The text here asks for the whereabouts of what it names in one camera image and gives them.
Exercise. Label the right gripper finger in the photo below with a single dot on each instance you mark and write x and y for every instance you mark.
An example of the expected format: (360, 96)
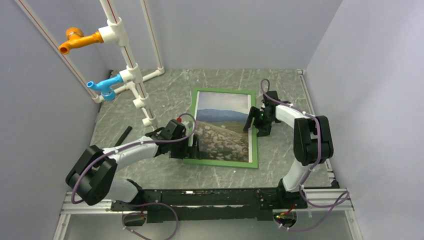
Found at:
(263, 131)
(253, 112)

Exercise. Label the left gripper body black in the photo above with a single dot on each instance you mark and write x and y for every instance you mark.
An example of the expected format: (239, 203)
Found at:
(179, 150)

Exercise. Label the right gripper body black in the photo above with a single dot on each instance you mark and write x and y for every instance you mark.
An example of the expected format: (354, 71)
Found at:
(262, 119)

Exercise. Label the wooden picture frame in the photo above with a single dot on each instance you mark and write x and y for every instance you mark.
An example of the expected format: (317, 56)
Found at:
(253, 149)

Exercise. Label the landscape photo print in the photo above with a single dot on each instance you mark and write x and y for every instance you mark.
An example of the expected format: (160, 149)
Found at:
(225, 126)

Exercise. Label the white pvc pipe stand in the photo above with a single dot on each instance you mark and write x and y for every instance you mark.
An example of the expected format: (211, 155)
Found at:
(113, 32)

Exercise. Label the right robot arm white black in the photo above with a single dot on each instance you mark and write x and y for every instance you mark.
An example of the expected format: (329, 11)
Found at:
(312, 145)

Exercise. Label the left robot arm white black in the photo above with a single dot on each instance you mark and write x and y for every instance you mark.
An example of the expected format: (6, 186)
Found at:
(92, 178)

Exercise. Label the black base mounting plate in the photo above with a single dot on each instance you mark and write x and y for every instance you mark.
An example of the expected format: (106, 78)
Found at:
(160, 205)

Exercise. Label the blue plastic faucet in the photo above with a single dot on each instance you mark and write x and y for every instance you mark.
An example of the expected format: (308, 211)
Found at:
(105, 87)

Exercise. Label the orange plastic faucet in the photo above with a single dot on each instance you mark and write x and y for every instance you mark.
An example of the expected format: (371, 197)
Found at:
(75, 39)

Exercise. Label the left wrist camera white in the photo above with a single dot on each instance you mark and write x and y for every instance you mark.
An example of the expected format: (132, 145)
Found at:
(188, 124)

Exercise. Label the black handled hammer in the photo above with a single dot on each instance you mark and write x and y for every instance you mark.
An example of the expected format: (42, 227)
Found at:
(123, 136)

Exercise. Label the aluminium rail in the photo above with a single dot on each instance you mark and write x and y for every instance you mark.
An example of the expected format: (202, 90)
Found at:
(317, 199)

